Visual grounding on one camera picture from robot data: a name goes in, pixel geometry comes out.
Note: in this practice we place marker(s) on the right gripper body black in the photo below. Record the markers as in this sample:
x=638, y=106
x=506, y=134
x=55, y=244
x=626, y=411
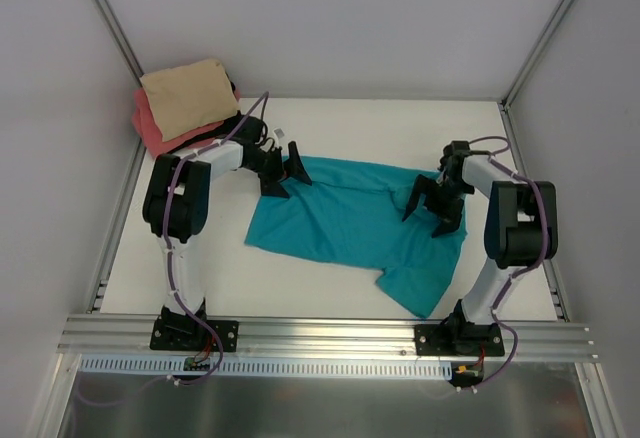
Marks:
x=439, y=203

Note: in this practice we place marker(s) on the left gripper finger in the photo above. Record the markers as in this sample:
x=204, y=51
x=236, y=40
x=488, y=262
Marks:
x=294, y=166
x=273, y=187

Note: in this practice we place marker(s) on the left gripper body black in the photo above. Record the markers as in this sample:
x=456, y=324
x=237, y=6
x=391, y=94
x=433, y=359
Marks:
x=278, y=171

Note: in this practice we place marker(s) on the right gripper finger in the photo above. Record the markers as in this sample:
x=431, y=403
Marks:
x=447, y=225
x=422, y=187

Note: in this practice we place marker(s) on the teal t shirt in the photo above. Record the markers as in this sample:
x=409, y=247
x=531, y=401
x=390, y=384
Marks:
x=353, y=215

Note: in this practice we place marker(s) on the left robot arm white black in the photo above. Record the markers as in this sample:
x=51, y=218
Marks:
x=176, y=207

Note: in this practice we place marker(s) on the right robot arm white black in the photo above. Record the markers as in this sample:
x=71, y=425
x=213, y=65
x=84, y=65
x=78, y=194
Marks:
x=520, y=233

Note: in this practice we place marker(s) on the beige folded t shirt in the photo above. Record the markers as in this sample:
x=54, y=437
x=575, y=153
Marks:
x=159, y=84

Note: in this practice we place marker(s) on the pink folded t shirt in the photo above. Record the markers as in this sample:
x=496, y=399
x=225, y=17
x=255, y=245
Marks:
x=148, y=120

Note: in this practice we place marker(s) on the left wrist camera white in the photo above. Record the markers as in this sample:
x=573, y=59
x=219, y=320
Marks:
x=275, y=138

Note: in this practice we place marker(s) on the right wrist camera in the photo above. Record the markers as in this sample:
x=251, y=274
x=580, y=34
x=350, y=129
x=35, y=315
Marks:
x=454, y=155

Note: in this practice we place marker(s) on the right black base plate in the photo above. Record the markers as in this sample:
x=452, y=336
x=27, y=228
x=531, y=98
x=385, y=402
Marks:
x=466, y=340

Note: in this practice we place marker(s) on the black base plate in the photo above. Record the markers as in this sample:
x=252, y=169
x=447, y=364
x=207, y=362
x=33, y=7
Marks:
x=466, y=340
x=225, y=335

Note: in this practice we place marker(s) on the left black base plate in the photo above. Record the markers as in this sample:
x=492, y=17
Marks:
x=225, y=335

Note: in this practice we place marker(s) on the white slotted cable duct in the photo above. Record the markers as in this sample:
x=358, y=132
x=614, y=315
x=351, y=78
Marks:
x=412, y=369

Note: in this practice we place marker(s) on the aluminium mounting rail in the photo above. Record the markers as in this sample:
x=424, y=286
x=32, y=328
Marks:
x=325, y=338

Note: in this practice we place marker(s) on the right aluminium frame post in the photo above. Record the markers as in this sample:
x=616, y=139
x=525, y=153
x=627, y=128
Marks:
x=549, y=30

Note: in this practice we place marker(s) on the aluminium frame post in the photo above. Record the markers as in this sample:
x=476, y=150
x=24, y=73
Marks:
x=119, y=37
x=549, y=30

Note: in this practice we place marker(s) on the left aluminium frame post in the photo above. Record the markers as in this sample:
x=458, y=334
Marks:
x=119, y=37

